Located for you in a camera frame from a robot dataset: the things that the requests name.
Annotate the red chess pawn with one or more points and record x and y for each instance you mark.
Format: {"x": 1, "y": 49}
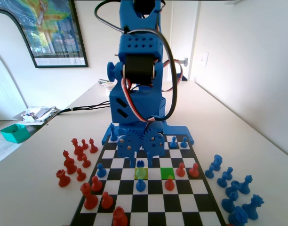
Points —
{"x": 96, "y": 184}
{"x": 80, "y": 175}
{"x": 194, "y": 171}
{"x": 86, "y": 162}
{"x": 180, "y": 170}
{"x": 84, "y": 145}
{"x": 169, "y": 184}
{"x": 106, "y": 201}

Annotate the red plastic chess rook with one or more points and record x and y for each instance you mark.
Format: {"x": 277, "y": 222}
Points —
{"x": 89, "y": 199}

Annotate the pile of papers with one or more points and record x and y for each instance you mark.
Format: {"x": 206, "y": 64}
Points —
{"x": 38, "y": 114}

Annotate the red chess queen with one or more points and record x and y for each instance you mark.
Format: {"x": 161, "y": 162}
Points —
{"x": 120, "y": 217}
{"x": 75, "y": 143}

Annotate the teal plastic box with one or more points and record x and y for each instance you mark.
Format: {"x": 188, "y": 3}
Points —
{"x": 14, "y": 134}

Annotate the blue printed part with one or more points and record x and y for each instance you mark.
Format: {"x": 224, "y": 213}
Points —
{"x": 185, "y": 78}

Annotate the white stacked items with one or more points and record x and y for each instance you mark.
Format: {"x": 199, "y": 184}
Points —
{"x": 109, "y": 87}

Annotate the small metal cylinder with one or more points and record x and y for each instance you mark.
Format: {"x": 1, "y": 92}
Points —
{"x": 102, "y": 81}

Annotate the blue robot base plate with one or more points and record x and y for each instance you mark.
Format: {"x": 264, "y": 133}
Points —
{"x": 179, "y": 130}

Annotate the blue chess rook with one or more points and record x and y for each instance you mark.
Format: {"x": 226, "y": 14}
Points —
{"x": 140, "y": 163}
{"x": 233, "y": 188}

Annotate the white door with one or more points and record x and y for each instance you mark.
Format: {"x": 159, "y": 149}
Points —
{"x": 186, "y": 35}

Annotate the framed map poster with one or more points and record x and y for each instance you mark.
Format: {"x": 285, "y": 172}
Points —
{"x": 57, "y": 30}

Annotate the white light switch plate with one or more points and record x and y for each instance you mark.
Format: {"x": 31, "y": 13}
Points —
{"x": 204, "y": 60}

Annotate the red chess bishop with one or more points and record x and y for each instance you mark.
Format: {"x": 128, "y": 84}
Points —
{"x": 93, "y": 147}
{"x": 66, "y": 155}

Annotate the blue chess pawn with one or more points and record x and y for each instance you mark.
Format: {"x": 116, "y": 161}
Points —
{"x": 221, "y": 181}
{"x": 209, "y": 173}
{"x": 101, "y": 171}
{"x": 140, "y": 185}
{"x": 184, "y": 143}
{"x": 173, "y": 142}

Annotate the black white chessboard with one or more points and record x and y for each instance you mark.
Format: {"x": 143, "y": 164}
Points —
{"x": 155, "y": 202}

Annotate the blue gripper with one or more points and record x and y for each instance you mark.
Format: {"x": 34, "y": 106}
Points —
{"x": 141, "y": 144}

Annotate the red chess knight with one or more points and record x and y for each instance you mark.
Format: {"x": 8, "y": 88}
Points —
{"x": 79, "y": 153}
{"x": 70, "y": 166}

